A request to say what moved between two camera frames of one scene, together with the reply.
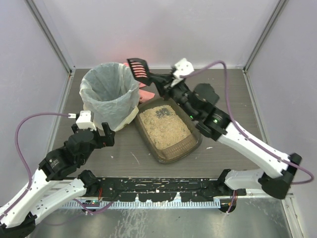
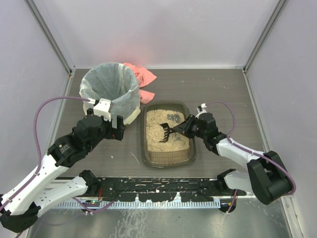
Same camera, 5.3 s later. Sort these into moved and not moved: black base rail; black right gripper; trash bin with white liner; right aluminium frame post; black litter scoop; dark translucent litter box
Moved: dark translucent litter box; black right gripper; black litter scoop
Not moved: trash bin with white liner; right aluminium frame post; black base rail
